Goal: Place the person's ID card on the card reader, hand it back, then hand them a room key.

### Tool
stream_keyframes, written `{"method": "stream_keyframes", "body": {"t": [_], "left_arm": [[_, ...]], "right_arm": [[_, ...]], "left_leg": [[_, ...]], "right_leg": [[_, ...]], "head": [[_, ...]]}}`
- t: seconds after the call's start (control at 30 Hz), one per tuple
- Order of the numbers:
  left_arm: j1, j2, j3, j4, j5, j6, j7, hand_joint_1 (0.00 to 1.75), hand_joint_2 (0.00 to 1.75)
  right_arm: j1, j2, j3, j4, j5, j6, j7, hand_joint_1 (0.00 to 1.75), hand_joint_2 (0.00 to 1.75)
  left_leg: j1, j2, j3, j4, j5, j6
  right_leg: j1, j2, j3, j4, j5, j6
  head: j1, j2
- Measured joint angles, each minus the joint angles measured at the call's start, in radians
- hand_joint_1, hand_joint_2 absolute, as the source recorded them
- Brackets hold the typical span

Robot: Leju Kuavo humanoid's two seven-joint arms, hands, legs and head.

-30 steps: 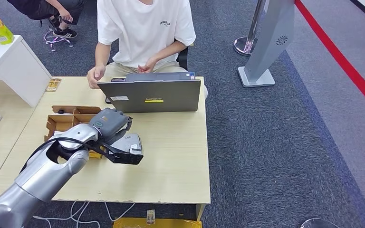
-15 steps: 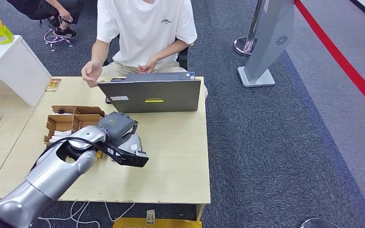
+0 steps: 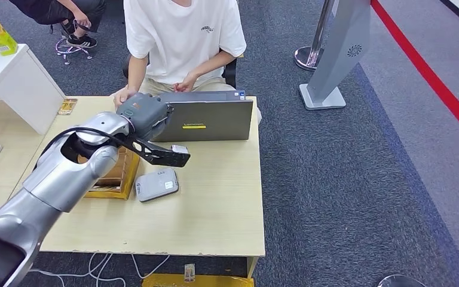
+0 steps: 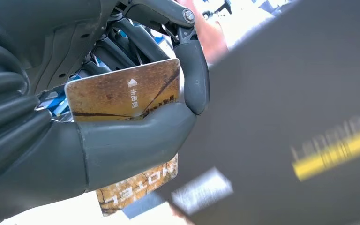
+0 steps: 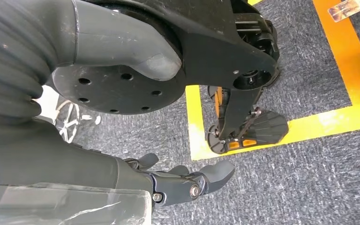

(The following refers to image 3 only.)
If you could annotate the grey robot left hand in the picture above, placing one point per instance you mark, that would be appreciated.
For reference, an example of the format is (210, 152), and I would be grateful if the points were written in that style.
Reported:
(144, 115)

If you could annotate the person's left hand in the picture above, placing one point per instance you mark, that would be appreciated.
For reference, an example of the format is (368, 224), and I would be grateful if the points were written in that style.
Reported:
(184, 84)

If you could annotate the person's right hand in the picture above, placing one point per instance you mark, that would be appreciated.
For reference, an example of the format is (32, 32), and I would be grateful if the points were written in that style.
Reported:
(121, 95)

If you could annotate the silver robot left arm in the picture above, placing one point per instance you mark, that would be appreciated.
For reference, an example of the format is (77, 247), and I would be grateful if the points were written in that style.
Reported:
(55, 182)

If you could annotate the person's left forearm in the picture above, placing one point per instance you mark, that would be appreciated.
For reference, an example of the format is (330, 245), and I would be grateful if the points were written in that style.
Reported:
(215, 63)

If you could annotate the person's right forearm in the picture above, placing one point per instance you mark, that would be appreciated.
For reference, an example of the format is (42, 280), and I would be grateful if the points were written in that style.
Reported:
(137, 71)

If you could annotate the brown patterned card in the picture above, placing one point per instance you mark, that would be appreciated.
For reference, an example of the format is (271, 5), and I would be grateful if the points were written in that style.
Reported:
(67, 107)

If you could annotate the grey card reader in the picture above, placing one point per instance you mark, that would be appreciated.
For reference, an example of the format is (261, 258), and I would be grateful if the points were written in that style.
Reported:
(156, 185)

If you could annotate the crouching person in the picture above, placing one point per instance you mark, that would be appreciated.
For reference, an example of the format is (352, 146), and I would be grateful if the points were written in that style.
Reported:
(49, 10)

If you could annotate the grey laptop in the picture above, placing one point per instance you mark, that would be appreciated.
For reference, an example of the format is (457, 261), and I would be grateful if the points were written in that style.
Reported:
(213, 119)

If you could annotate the chrome chair base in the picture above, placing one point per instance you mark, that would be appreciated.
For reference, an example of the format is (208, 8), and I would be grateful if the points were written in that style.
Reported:
(67, 49)

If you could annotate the white cabinet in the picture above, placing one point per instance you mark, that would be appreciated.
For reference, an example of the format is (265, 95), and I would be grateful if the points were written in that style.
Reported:
(15, 83)

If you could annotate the grey kiosk stand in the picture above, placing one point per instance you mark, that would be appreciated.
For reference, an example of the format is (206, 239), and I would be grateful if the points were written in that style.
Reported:
(338, 51)

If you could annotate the round chrome base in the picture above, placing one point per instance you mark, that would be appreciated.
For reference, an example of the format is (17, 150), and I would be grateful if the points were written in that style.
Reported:
(400, 282)

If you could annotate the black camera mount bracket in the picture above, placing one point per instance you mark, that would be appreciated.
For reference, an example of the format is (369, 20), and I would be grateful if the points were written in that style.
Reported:
(162, 156)

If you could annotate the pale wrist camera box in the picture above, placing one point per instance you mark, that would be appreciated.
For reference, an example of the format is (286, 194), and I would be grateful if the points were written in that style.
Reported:
(180, 149)

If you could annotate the chrome stanchion post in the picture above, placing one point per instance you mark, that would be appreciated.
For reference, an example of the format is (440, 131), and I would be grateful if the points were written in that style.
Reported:
(312, 55)

